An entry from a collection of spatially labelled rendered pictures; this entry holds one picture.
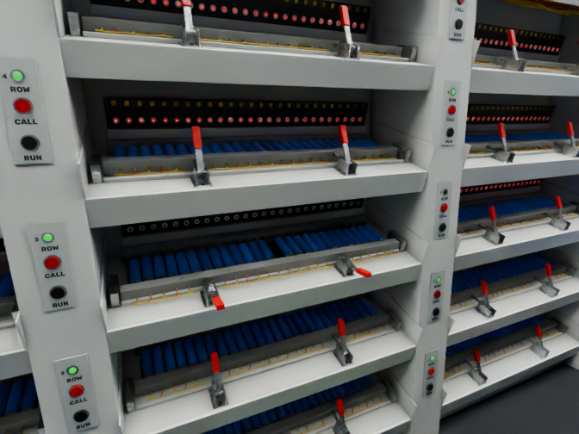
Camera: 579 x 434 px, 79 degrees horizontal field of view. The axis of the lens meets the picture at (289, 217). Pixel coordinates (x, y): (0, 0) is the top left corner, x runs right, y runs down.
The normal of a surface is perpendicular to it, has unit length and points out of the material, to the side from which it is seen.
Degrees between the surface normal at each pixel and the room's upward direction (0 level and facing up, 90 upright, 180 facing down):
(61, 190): 90
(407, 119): 90
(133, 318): 17
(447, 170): 90
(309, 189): 107
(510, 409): 0
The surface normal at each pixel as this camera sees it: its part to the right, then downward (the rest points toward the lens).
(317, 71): 0.40, 0.47
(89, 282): 0.41, 0.20
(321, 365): 0.10, -0.87
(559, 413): -0.02, -0.97
